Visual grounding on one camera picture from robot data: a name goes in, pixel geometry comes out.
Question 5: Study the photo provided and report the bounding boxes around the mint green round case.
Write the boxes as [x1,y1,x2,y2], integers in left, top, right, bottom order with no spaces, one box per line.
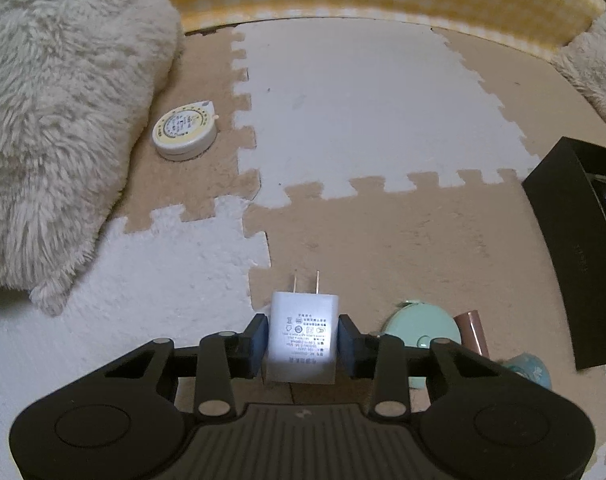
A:
[384,300,461,391]

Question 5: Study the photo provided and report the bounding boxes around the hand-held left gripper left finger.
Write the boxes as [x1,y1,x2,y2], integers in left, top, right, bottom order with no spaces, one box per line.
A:
[103,312,269,420]

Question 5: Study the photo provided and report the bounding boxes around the blue tape roll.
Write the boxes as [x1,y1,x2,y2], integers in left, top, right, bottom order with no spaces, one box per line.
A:
[500,352,552,391]

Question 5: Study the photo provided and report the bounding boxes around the black cardboard box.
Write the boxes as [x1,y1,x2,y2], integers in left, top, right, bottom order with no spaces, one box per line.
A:
[522,136,606,372]

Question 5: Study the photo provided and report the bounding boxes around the brown nail polish bottle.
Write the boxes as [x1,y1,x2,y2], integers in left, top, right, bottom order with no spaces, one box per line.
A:
[453,310,490,359]

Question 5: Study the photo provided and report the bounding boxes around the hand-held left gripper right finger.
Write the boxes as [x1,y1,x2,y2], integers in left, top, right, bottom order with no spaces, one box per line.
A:
[335,312,501,420]

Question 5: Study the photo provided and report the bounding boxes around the white plug charger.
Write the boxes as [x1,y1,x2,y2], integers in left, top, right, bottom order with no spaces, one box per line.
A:
[265,270,340,386]

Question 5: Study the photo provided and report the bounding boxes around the round yellow tape measure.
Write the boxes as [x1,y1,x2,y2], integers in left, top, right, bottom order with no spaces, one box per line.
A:
[151,101,219,162]

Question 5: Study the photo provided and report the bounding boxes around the fluffy white pillow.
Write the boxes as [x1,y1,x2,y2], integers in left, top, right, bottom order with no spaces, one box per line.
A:
[0,0,184,317]
[550,0,606,141]

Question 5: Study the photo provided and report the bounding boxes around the beige foam puzzle mat tile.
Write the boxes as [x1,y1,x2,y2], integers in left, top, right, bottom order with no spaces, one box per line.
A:
[243,167,606,411]
[123,27,264,236]
[433,27,606,186]

